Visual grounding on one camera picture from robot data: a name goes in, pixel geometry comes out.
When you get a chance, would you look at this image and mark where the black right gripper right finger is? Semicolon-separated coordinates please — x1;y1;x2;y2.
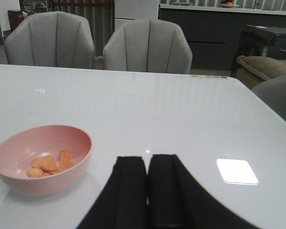
148;155;255;229

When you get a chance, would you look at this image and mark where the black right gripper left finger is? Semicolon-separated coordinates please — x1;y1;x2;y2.
77;156;147;229

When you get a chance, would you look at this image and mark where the orange ham slice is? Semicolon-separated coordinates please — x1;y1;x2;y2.
60;149;71;160
59;158;75;169
26;168;43;177
31;157;43;169
41;156;58;171

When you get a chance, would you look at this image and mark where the pink plastic bowl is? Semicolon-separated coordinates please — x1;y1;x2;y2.
0;125;92;196

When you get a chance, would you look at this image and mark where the coloured sticker strip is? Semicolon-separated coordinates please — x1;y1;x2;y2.
191;74;228;79

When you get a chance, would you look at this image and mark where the beige cushion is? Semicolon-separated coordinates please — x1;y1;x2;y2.
236;55;286;81

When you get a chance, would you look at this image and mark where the right grey upholstered chair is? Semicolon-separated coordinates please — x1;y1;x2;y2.
103;19;193;74

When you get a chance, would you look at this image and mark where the grey upholstered chair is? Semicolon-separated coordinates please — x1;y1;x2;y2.
103;19;193;74
4;11;94;69

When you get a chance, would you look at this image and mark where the dark sideboard counter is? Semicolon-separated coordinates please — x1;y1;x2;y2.
159;4;286;71

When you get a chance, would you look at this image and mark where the left grey upholstered chair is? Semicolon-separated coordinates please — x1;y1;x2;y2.
4;11;94;69

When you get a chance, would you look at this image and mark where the dark side table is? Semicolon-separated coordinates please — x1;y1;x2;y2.
231;25;286;77

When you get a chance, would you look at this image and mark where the white cabinet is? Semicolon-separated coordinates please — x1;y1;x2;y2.
114;0;160;30

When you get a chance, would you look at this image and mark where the fruit plate on counter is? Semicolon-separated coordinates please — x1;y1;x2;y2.
218;0;239;8

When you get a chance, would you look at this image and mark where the red bin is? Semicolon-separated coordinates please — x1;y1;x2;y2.
8;10;24;32

